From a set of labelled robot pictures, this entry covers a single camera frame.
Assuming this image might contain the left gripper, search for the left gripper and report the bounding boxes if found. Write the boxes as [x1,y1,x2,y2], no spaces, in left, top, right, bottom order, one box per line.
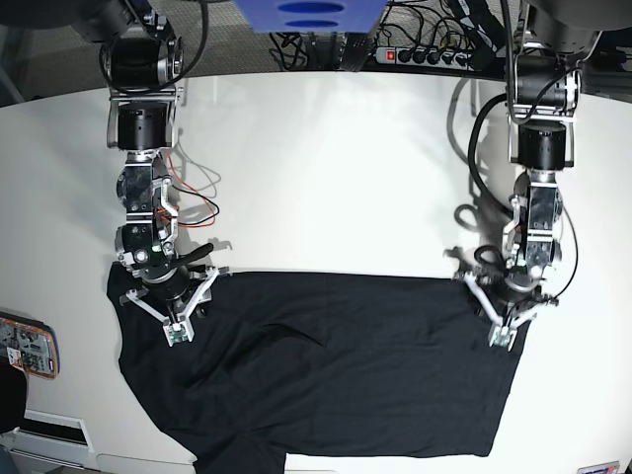
[454,269,559,349]

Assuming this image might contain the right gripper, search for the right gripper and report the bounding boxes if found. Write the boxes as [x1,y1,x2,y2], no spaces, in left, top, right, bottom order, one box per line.
[120,266,231,343]

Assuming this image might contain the black T-shirt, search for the black T-shirt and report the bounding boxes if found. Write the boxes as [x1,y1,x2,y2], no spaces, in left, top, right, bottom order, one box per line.
[107,264,524,473]

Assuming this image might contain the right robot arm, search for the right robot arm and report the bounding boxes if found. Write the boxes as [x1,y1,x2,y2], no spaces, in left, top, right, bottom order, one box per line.
[73,1,220,346]

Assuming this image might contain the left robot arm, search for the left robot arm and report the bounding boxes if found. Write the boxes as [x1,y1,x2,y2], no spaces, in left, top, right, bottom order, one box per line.
[456,1,631,351]

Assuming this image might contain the orange clear parts box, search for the orange clear parts box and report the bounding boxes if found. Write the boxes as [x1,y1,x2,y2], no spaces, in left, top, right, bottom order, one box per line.
[1,311,60,379]

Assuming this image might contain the small card at edge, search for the small card at edge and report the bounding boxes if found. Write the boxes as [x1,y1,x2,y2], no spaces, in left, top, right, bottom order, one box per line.
[577,461,620,474]

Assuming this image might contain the black chair back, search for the black chair back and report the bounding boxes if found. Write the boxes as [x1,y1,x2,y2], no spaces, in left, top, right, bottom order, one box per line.
[0,361,28,434]

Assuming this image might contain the white power strip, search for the white power strip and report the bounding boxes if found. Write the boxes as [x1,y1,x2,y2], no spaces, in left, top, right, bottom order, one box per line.
[373,46,474,71]

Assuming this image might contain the blue plastic crate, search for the blue plastic crate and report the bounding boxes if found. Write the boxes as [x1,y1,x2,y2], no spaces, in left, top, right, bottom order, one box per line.
[235,0,386,33]

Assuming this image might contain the black power adapter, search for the black power adapter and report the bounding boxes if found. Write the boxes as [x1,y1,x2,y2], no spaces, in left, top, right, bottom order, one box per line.
[339,33,373,72]

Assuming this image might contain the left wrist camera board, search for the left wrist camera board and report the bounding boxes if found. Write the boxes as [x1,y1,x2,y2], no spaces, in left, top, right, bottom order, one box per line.
[488,326,514,352]

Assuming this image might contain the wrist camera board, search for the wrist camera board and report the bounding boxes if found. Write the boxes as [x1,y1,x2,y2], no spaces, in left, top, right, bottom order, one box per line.
[165,325,192,347]
[488,326,514,352]

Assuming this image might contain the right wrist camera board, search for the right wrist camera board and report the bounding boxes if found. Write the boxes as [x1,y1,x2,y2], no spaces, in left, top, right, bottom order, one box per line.
[165,325,192,347]

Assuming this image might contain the tangled black cables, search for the tangled black cables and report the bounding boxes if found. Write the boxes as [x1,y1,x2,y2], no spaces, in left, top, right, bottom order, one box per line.
[269,30,342,72]

